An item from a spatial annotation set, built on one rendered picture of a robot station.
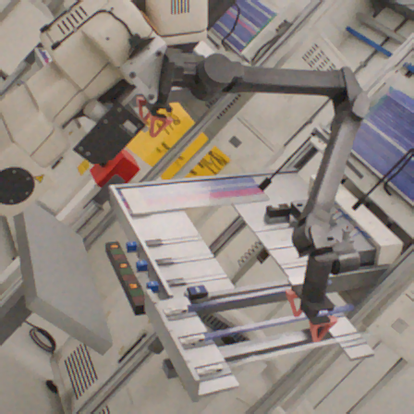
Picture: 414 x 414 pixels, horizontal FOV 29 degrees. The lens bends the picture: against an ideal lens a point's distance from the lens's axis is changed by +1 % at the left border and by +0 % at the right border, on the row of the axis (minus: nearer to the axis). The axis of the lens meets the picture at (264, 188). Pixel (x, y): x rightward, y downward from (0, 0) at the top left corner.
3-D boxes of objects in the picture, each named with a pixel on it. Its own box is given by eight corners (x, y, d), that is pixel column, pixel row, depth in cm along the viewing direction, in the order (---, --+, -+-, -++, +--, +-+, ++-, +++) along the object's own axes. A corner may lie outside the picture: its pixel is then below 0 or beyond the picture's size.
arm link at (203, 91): (177, 65, 189) (186, 54, 184) (216, 66, 193) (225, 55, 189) (184, 100, 186) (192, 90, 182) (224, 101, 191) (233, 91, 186)
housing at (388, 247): (373, 284, 251) (381, 246, 245) (304, 209, 290) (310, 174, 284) (395, 280, 255) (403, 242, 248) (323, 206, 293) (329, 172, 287)
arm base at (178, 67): (151, 39, 185) (169, 58, 176) (183, 41, 189) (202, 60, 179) (145, 74, 188) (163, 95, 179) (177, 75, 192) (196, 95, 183)
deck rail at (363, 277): (170, 321, 222) (171, 302, 220) (167, 316, 224) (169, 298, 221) (388, 283, 251) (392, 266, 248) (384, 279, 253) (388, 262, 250)
